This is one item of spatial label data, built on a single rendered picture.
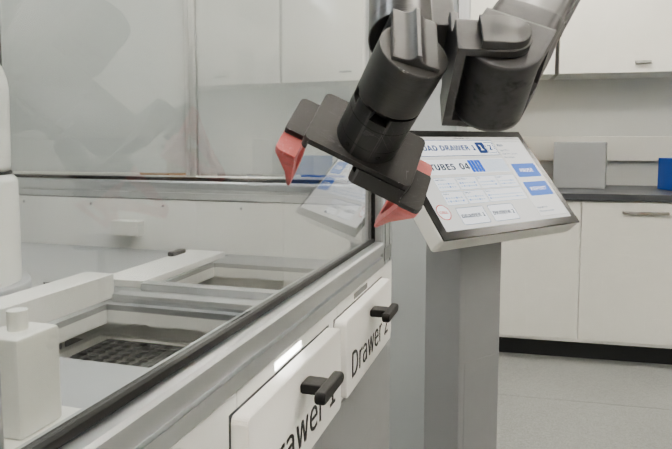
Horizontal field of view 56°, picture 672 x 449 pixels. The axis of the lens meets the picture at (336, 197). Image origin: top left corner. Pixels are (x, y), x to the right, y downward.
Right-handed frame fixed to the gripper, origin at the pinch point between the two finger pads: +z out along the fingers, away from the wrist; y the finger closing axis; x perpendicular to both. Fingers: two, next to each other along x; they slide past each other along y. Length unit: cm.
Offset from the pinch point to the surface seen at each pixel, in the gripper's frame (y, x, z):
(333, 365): -9.7, 3.7, 25.6
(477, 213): -34, -61, 55
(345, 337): -10.3, -2.0, 27.9
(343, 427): -16.7, 4.1, 41.2
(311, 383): -6.6, 11.4, 16.4
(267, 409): -2.8, 18.1, 11.2
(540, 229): -52, -70, 59
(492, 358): -59, -49, 88
